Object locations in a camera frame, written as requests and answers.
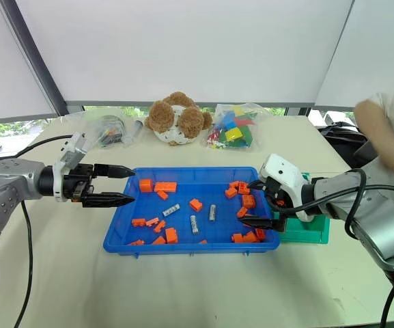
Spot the bag of colourful blocks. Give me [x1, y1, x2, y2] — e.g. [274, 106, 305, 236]
[204, 102, 275, 152]

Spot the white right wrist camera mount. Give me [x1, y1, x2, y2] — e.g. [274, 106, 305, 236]
[258, 153, 316, 222]

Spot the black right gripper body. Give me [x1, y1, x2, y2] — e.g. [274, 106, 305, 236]
[264, 177, 288, 210]

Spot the small clear plastic bag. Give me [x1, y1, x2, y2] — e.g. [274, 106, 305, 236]
[122, 118, 145, 147]

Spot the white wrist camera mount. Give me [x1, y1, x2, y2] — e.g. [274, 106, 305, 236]
[52, 132, 92, 202]
[258, 153, 316, 222]

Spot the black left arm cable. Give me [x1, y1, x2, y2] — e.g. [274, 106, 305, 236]
[12, 135, 74, 328]

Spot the dark window frame post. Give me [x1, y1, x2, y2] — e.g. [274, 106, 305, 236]
[0, 0, 70, 118]

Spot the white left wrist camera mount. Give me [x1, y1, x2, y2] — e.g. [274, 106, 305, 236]
[52, 132, 92, 202]

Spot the black bag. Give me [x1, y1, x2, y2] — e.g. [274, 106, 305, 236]
[317, 120, 379, 169]

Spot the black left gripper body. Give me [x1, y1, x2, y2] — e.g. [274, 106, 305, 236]
[63, 163, 95, 204]

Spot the blue plastic tray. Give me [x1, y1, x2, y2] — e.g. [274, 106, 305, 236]
[102, 166, 281, 258]

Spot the green plastic box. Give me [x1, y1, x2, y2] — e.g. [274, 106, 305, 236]
[272, 172, 331, 245]

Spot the clear bag of small parts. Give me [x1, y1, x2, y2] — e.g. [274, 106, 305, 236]
[64, 110, 130, 150]

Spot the brown and white plush toy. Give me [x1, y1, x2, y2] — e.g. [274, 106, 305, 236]
[143, 91, 214, 147]

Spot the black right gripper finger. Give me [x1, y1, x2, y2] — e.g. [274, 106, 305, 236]
[240, 215, 287, 233]
[247, 180, 270, 192]

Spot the long orange building block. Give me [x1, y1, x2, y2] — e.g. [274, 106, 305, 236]
[154, 181, 178, 193]

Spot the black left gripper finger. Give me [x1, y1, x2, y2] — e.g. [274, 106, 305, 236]
[93, 164, 137, 180]
[81, 192, 136, 209]

